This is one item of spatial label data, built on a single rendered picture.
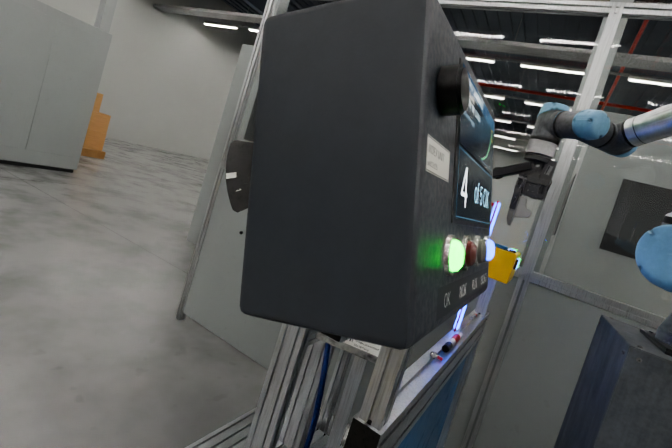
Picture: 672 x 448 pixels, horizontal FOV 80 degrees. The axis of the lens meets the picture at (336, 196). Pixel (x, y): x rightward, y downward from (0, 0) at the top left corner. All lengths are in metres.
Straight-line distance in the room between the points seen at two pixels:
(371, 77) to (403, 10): 0.04
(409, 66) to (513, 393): 1.68
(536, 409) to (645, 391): 0.90
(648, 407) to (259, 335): 1.75
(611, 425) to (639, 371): 0.11
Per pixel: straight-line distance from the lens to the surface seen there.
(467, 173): 0.31
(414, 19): 0.23
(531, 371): 1.80
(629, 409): 0.98
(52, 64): 6.48
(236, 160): 1.24
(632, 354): 0.95
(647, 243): 0.96
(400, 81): 0.21
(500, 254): 1.24
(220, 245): 2.43
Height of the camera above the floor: 1.15
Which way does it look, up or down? 3 degrees down
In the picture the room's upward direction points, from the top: 17 degrees clockwise
